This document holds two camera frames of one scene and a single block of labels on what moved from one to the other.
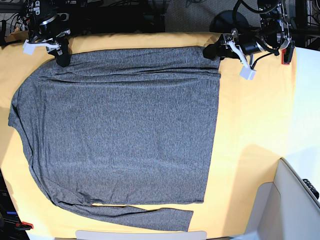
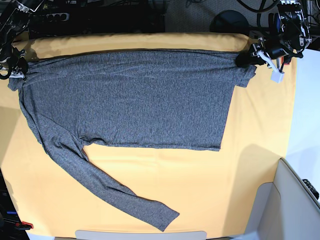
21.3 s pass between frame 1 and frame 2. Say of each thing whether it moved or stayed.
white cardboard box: stayed
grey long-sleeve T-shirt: moved
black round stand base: stayed
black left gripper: moved
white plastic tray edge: stayed
